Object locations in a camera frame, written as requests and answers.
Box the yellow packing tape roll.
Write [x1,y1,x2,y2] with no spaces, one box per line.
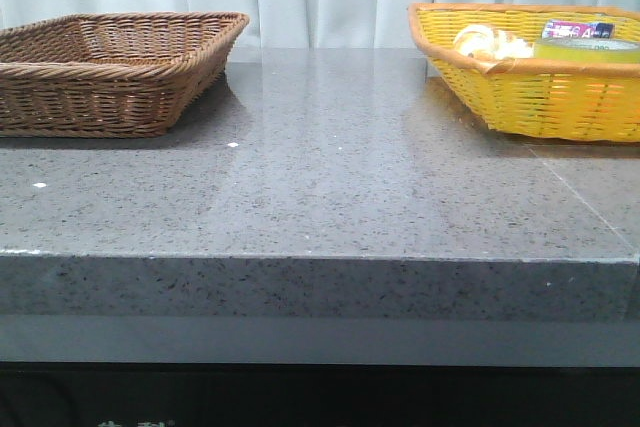
[533,37,639,63]

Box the bread roll toy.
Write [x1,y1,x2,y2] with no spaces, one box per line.
[452,24,533,61]

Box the brown wicker basket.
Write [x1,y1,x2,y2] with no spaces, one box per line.
[1,12,250,138]

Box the purple battery pack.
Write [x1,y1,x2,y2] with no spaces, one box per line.
[541,19,615,39]

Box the yellow woven basket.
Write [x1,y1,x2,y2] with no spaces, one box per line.
[408,3,639,143]

